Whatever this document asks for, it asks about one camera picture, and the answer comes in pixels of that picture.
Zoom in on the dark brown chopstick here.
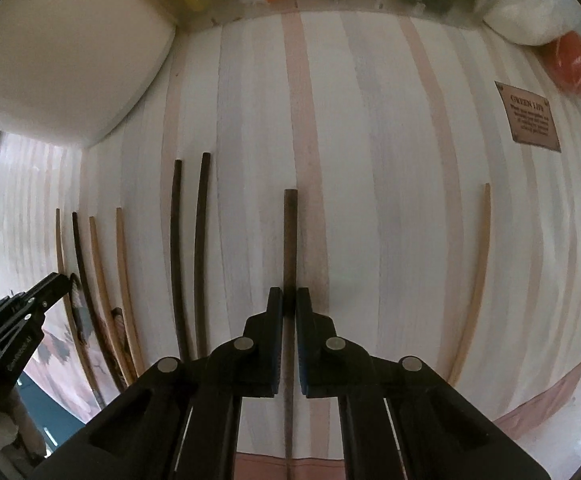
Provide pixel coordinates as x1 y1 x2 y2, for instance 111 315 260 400
282 188 298 479

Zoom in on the light wooden chopstick leftmost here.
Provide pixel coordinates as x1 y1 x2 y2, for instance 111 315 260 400
55 208 106 408

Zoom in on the light wooden chopstick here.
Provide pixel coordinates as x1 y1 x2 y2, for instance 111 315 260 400
448 183 492 387
89 216 136 386
115 207 146 376
55 208 106 408

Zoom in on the dark patterned chopstick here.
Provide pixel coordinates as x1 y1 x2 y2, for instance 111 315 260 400
71 211 126 393

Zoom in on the black chopstick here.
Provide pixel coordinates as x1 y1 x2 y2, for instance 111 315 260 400
169 159 191 362
194 152 211 358

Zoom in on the light wooden chopstick right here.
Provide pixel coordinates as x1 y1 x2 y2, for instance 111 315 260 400
448 183 492 387

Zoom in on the brown label on mat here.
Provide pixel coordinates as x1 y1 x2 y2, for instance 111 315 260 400
495 81 562 153

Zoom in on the orange red bagged fruit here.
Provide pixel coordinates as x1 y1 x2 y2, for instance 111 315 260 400
537 30 581 98

